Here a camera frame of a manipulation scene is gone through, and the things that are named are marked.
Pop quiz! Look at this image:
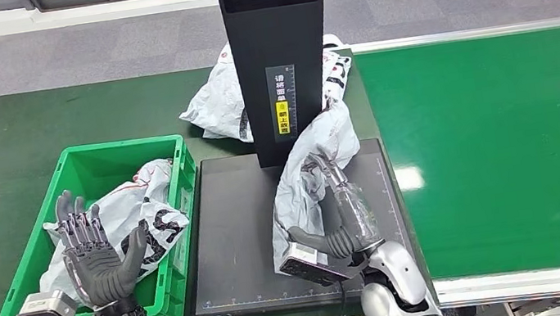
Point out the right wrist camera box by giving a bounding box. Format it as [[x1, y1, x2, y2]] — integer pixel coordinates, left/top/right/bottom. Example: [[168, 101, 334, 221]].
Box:
[[276, 234, 356, 293]]

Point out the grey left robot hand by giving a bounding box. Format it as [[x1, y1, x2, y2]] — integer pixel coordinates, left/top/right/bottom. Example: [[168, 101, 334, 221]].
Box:
[[50, 179, 158, 314]]

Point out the plain grey-white parcel bag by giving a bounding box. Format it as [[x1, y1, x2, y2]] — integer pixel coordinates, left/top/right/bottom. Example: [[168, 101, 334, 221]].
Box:
[[252, 97, 377, 273]]

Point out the green plastic crate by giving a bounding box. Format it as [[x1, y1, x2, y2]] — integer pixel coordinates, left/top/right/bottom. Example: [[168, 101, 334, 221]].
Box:
[[0, 130, 219, 316]]

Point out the white crumpled parcel bag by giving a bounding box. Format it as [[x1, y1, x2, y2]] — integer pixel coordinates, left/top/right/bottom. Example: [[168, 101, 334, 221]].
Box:
[[170, 26, 363, 155]]

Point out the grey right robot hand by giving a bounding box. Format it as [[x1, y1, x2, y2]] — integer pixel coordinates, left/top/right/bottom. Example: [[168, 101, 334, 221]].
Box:
[[277, 143, 386, 267]]

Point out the black inbound scanning machine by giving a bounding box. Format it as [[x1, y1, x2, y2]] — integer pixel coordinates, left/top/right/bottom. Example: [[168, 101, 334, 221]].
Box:
[[149, 0, 427, 316]]

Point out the white parcel with black print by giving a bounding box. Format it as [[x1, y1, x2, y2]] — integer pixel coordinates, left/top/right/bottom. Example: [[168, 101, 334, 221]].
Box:
[[24, 156, 201, 309]]

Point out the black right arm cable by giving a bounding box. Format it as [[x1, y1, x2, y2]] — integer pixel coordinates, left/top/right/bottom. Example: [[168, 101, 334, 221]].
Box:
[[332, 280, 355, 316]]

